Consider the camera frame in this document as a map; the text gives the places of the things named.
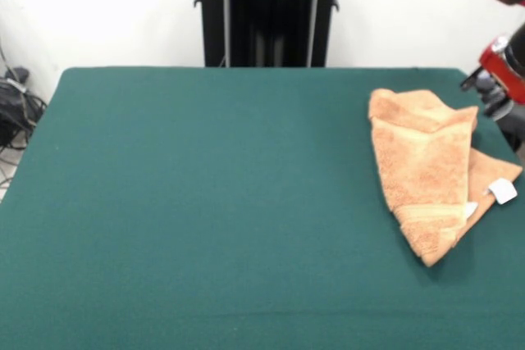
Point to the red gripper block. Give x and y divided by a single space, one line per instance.
502 73

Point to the dark green table cloth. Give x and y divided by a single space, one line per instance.
164 202

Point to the orange terry towel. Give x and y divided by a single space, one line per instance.
422 169

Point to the black upright stand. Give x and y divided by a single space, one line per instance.
266 14

